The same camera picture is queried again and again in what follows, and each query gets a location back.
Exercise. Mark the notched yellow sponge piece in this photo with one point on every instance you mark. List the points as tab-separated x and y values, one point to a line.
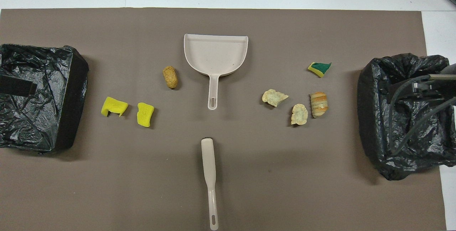
112	105

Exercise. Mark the green and yellow sponge piece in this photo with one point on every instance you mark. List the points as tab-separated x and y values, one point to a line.
320	69

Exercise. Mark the orange striped bread piece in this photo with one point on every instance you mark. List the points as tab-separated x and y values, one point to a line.
319	104

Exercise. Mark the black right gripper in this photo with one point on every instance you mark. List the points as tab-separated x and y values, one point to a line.
440	89

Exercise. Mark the brown paper table mat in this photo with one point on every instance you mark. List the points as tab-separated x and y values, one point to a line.
228	188

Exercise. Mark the beige hand brush black bristles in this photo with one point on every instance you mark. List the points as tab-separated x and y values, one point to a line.
208	159

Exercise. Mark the pale chip piece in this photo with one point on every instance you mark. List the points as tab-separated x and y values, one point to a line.
273	97
299	114

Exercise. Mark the beige plastic dustpan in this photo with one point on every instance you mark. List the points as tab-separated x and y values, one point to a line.
215	54

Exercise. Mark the crumpled black bag trash bin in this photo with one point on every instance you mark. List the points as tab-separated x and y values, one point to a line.
374	117

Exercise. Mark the brown cork-textured lump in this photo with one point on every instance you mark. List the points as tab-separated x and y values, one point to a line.
170	77

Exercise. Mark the boxy black bag trash bin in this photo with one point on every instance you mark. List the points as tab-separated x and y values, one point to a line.
53	117

